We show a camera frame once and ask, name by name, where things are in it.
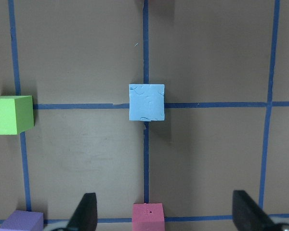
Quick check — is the green foam block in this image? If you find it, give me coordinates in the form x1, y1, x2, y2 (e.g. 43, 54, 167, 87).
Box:
0, 96, 34, 135

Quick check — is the pink foam block near left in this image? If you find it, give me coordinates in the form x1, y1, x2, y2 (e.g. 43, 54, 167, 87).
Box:
132, 203, 165, 231

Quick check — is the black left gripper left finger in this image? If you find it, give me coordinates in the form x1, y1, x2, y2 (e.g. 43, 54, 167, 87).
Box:
66, 193, 97, 231

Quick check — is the light blue foam block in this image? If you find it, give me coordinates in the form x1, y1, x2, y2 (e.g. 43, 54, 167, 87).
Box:
129, 84, 165, 122

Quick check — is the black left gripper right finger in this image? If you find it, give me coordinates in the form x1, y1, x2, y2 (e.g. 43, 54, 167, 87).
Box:
232, 190, 275, 231

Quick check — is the purple foam block left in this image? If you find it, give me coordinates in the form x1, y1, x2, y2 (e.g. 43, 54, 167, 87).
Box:
0, 210, 44, 231

